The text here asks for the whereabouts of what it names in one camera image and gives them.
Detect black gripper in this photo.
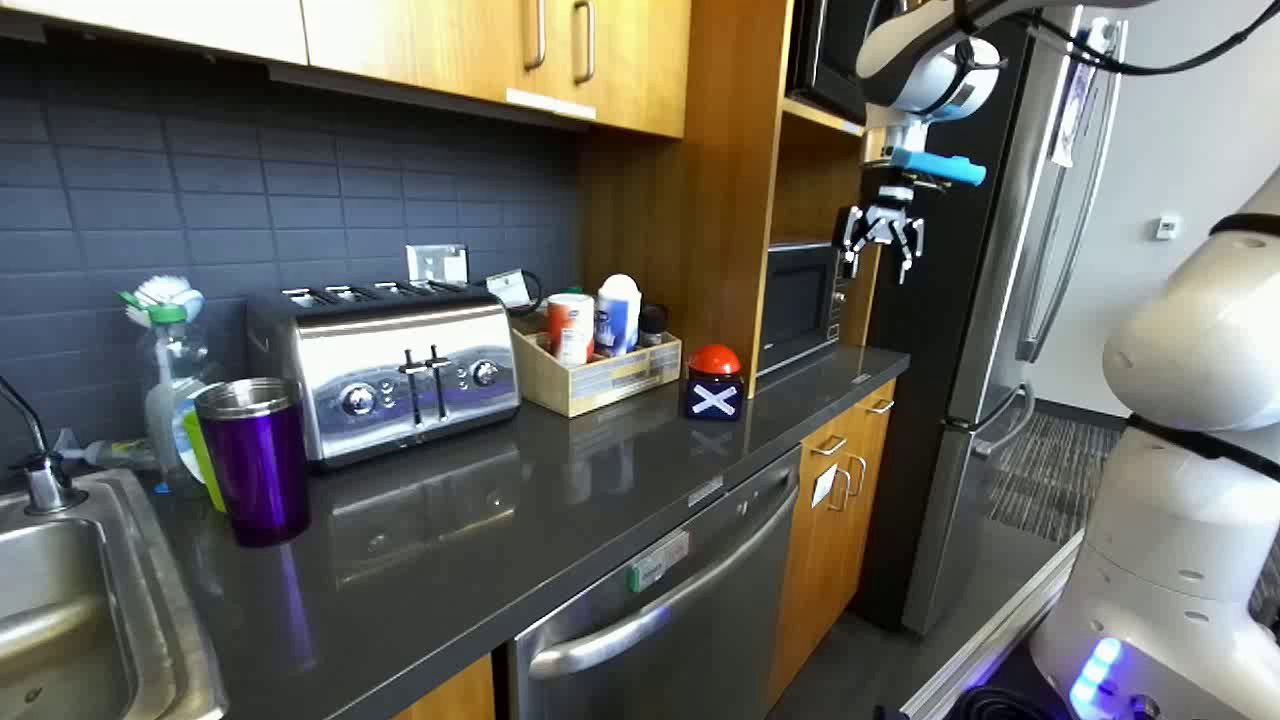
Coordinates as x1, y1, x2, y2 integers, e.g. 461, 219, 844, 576
841, 181, 932, 287

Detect orange button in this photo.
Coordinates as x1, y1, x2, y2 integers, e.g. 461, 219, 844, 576
681, 338, 750, 425

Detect small countertop microwave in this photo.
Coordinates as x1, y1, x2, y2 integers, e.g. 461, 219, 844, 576
755, 238, 844, 385

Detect wooden box edge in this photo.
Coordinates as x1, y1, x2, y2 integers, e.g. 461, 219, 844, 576
576, 0, 890, 403

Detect large built-in microwave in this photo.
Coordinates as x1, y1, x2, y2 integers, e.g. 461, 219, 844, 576
788, 0, 879, 128

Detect white cabinet label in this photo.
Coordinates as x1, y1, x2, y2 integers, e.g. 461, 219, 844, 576
808, 458, 844, 510

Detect blue and white canister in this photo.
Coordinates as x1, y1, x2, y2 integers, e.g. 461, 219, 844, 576
592, 270, 650, 359

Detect wooden drawer cabinet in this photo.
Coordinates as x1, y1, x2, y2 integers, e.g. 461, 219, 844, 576
765, 379, 901, 713

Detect wooden tray box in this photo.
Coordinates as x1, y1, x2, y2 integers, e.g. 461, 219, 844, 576
507, 322, 687, 419

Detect red and white canister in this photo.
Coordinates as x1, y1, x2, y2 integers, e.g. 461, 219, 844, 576
541, 287, 599, 367

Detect small white card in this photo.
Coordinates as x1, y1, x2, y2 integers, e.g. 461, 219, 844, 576
485, 267, 537, 313

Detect stainless steel dishwasher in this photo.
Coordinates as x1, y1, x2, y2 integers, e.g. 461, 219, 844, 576
502, 451, 806, 720

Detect wooden upper cabinets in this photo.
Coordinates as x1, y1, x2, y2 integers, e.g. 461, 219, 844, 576
0, 0, 697, 140

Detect stainless steel toaster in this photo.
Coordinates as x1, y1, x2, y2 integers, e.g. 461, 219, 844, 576
243, 281, 528, 473

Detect wooden under-sink cabinet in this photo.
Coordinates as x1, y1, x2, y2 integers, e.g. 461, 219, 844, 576
394, 651, 502, 720

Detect purple metal tumbler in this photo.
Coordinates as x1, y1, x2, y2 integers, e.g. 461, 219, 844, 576
191, 375, 316, 553

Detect green dish soap bottle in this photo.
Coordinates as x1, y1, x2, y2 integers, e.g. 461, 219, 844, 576
122, 270, 233, 517

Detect kitchen faucet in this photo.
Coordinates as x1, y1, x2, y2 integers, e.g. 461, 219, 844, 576
0, 375, 148, 520

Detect stainless steel sink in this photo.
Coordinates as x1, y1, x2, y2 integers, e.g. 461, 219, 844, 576
0, 469, 228, 720

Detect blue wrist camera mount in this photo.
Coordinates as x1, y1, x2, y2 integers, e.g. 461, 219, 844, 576
890, 144, 994, 190

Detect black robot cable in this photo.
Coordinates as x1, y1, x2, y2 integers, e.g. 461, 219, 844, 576
1034, 0, 1280, 80

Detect wall power outlet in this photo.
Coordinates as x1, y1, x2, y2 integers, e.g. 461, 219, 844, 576
404, 238, 474, 290

